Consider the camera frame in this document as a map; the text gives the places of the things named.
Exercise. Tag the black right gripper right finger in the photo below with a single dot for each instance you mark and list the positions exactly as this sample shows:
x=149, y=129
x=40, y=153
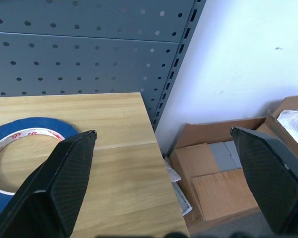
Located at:
x=270, y=181

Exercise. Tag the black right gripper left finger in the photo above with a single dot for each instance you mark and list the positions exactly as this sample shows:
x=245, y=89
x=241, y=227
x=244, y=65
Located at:
x=54, y=188

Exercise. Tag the grey perforated shelf panel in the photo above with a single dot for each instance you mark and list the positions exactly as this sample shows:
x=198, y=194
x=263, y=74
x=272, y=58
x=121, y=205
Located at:
x=89, y=57

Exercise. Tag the grey metal sheets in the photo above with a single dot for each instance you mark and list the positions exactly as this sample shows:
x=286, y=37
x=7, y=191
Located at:
x=226, y=155

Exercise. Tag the open cardboard box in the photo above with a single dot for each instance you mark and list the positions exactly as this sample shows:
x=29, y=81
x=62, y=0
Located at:
x=283, y=124

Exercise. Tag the flat cardboard box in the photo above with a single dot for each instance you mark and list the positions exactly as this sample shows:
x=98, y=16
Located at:
x=208, y=178

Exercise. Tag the white plastic bag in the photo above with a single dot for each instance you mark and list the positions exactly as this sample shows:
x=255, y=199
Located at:
x=294, y=121

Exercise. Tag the blue tape roll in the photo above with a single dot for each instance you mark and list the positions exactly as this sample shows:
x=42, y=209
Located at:
x=27, y=129

